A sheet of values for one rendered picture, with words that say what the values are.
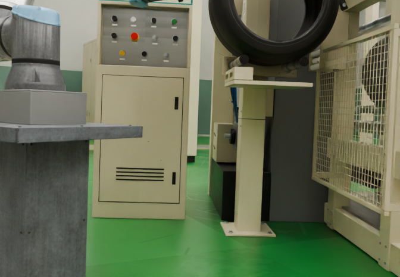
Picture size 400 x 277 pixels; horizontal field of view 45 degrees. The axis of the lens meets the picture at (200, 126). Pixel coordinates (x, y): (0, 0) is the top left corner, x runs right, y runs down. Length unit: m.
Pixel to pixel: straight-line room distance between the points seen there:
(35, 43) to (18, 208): 0.51
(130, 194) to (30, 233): 1.40
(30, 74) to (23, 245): 0.52
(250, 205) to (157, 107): 0.78
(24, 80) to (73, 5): 9.84
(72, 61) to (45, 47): 9.62
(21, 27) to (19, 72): 0.14
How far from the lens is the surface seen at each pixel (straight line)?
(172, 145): 2.84
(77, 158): 1.63
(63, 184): 1.60
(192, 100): 5.83
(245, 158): 2.60
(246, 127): 2.59
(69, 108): 1.61
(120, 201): 2.90
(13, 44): 1.64
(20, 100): 1.55
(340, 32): 2.67
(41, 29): 1.61
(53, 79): 1.59
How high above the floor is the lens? 0.67
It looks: 2 degrees down
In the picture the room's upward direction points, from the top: 2 degrees clockwise
